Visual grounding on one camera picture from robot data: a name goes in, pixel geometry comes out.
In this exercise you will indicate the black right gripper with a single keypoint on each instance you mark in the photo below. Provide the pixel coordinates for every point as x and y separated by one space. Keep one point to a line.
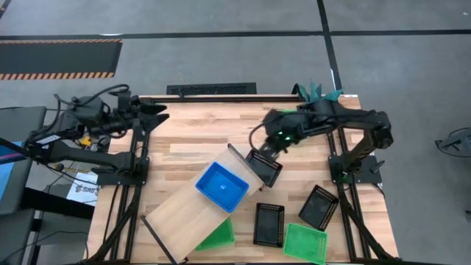
283 127

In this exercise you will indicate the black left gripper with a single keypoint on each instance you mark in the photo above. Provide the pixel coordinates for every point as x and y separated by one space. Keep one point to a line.
135 112

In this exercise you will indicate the black plastic basket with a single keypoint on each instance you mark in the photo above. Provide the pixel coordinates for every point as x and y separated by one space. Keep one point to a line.
318 208
266 172
269 225

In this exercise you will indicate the blue plastic basket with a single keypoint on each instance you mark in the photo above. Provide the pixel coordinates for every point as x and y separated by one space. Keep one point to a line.
222 187

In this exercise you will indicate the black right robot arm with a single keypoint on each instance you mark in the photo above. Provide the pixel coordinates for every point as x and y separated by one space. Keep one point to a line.
353 125

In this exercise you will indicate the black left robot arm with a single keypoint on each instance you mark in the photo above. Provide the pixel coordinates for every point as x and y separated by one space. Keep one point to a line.
92 158

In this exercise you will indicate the wooden shelf with black legs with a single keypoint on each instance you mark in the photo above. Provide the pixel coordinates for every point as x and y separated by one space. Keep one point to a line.
176 221

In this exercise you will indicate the black floor grille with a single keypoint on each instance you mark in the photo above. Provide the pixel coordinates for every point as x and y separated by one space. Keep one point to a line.
211 89

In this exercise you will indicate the green potted plant leaves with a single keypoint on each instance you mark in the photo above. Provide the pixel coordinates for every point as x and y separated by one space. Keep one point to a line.
312 94

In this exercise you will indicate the white printed paper sheet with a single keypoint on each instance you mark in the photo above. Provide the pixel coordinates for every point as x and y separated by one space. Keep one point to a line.
82 189

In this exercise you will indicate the black mat with hazard stripes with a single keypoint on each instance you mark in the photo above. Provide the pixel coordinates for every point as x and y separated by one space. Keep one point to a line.
59 57

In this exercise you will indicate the dark grey desk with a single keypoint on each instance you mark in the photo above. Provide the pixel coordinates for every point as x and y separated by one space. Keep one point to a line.
14 125

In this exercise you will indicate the blue screen panel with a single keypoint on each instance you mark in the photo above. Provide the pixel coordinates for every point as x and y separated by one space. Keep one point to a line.
5 173

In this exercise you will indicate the black fan base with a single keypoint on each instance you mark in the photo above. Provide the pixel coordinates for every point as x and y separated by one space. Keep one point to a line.
458 141

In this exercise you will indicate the black aluminium table frame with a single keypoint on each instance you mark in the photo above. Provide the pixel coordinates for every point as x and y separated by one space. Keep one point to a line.
221 99

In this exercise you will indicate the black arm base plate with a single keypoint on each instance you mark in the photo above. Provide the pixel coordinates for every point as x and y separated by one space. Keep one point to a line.
117 178
368 173

